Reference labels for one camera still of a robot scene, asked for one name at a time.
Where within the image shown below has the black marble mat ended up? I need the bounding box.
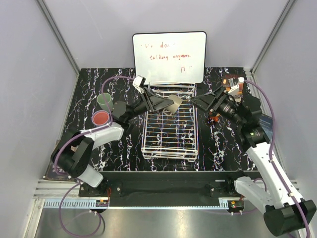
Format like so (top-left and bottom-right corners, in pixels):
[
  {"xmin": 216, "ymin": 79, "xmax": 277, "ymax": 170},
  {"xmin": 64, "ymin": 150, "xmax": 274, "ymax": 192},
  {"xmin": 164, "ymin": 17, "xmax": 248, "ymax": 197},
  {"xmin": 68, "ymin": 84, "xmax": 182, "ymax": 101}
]
[{"xmin": 64, "ymin": 68, "xmax": 257, "ymax": 172}]

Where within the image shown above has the purple cable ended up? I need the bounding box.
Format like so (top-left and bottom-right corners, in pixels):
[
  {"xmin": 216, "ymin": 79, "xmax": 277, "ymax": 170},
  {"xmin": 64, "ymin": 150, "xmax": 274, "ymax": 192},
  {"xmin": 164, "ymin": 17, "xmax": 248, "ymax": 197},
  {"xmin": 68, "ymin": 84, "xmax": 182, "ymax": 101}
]
[
  {"xmin": 244, "ymin": 79, "xmax": 312, "ymax": 238},
  {"xmin": 53, "ymin": 76, "xmax": 136, "ymax": 235}
]

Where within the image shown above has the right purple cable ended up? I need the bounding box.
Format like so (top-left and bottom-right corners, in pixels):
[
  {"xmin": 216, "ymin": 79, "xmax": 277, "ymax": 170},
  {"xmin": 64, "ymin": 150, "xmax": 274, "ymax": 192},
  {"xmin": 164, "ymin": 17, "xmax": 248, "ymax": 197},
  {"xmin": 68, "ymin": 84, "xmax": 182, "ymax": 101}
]
[{"xmin": 244, "ymin": 79, "xmax": 312, "ymax": 238}]

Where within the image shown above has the beige ceramic mug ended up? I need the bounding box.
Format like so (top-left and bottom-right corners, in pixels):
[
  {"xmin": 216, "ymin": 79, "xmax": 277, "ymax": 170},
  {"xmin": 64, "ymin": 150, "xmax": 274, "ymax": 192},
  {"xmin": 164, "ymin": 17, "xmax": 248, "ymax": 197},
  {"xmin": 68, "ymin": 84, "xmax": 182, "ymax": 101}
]
[{"xmin": 162, "ymin": 95, "xmax": 183, "ymax": 116}]

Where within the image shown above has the blue cover book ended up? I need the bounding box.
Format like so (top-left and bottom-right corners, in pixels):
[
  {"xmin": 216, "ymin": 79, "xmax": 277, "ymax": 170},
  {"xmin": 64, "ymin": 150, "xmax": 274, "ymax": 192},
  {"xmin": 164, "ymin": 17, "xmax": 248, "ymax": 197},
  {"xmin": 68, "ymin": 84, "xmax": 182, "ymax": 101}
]
[{"xmin": 259, "ymin": 114, "xmax": 273, "ymax": 140}]

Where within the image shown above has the pink plastic cup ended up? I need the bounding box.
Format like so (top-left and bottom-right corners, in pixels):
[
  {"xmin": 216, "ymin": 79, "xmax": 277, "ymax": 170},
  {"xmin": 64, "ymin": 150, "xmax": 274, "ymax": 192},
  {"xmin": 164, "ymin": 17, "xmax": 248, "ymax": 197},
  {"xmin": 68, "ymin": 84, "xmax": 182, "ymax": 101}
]
[{"xmin": 93, "ymin": 112, "xmax": 109, "ymax": 125}]

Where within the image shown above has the orange cover book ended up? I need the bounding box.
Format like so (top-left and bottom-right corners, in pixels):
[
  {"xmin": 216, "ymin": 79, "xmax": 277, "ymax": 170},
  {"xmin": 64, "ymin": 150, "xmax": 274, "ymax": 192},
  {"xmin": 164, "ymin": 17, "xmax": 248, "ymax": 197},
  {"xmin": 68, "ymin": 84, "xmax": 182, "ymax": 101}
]
[{"xmin": 221, "ymin": 74, "xmax": 245, "ymax": 99}]

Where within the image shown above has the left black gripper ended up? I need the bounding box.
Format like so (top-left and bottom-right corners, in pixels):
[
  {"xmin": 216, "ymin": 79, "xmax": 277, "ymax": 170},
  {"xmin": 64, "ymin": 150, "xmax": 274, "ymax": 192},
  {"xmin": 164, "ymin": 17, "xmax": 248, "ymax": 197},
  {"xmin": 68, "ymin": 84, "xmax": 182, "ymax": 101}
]
[{"xmin": 126, "ymin": 87, "xmax": 175, "ymax": 121}]

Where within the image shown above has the purple plastic cup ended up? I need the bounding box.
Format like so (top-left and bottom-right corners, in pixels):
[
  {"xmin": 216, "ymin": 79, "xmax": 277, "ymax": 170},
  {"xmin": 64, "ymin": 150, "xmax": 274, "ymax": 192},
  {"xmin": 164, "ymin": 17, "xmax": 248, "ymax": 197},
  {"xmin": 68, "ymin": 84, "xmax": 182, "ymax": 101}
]
[{"xmin": 91, "ymin": 110, "xmax": 110, "ymax": 126}]

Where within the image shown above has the white wire dish rack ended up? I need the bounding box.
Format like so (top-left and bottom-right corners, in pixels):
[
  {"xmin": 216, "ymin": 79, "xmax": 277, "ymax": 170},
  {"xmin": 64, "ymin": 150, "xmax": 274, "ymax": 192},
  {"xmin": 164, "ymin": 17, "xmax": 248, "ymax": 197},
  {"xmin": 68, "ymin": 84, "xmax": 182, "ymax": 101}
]
[{"xmin": 141, "ymin": 83, "xmax": 199, "ymax": 162}]

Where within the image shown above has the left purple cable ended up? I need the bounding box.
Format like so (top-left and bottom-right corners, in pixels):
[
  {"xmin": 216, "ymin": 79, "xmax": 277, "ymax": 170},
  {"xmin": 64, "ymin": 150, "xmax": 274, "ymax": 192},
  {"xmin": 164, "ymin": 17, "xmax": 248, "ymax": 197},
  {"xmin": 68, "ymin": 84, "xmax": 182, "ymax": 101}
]
[{"xmin": 53, "ymin": 76, "xmax": 136, "ymax": 235}]

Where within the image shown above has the orange ceramic mug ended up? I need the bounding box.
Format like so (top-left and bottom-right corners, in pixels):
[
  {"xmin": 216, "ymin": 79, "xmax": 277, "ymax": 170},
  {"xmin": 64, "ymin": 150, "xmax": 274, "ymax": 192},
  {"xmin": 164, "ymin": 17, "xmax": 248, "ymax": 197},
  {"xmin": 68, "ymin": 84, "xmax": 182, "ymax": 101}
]
[{"xmin": 208, "ymin": 113, "xmax": 220, "ymax": 122}]

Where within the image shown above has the tale of two cities book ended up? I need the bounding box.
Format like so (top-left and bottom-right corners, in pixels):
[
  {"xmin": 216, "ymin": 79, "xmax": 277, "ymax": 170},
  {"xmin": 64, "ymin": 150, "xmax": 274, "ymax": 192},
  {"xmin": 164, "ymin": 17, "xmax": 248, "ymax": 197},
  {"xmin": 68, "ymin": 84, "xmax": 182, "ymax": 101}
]
[{"xmin": 43, "ymin": 161, "xmax": 75, "ymax": 181}]

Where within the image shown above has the white cable duct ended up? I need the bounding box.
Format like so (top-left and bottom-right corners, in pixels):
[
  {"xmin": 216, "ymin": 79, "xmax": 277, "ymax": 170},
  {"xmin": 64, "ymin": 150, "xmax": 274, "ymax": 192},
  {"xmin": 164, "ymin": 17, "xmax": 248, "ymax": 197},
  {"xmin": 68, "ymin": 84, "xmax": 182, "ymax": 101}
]
[{"xmin": 44, "ymin": 199, "xmax": 109, "ymax": 209}]

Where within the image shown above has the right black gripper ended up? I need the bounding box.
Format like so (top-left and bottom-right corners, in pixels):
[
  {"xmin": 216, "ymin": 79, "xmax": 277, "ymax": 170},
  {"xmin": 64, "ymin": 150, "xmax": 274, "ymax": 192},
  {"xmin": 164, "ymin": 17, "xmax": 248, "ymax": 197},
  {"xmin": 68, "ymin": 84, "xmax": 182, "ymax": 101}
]
[{"xmin": 190, "ymin": 85, "xmax": 245, "ymax": 127}]

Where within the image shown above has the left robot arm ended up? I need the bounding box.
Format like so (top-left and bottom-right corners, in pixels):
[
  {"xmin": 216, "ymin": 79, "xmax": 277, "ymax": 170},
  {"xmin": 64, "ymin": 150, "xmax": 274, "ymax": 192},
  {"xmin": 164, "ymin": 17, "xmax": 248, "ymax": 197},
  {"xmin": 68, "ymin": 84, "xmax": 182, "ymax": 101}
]
[{"xmin": 51, "ymin": 89, "xmax": 174, "ymax": 196}]

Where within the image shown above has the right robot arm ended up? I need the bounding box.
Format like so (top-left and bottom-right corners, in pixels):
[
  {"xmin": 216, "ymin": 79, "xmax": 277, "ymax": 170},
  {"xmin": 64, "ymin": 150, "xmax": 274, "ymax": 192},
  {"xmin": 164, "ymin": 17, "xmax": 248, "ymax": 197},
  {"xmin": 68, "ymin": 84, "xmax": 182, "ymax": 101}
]
[{"xmin": 190, "ymin": 87, "xmax": 317, "ymax": 237}]

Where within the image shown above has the white whiteboard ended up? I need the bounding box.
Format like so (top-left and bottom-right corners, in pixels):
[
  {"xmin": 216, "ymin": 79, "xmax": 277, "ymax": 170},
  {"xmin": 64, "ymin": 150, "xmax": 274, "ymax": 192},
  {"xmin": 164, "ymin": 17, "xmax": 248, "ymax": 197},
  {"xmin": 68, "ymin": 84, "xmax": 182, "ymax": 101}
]
[{"xmin": 132, "ymin": 31, "xmax": 207, "ymax": 84}]

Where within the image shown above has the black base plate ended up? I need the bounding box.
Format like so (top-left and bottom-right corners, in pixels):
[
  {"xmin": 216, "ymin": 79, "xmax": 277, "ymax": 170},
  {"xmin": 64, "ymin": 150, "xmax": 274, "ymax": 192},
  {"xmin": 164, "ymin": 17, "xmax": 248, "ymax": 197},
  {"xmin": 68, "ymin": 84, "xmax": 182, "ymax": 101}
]
[{"xmin": 79, "ymin": 171, "xmax": 258, "ymax": 209}]

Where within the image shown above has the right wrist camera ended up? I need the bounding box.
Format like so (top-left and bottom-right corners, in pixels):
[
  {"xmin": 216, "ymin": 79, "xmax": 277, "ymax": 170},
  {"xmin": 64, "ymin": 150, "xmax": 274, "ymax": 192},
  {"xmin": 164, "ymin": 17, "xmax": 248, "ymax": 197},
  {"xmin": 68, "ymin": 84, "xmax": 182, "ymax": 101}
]
[{"xmin": 222, "ymin": 77, "xmax": 245, "ymax": 97}]

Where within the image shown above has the green plastic cup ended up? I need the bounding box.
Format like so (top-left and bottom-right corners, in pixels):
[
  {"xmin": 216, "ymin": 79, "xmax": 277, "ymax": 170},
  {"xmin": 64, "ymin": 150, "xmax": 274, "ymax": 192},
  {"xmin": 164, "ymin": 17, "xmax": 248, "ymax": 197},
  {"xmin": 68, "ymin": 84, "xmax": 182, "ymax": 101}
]
[{"xmin": 97, "ymin": 93, "xmax": 113, "ymax": 113}]

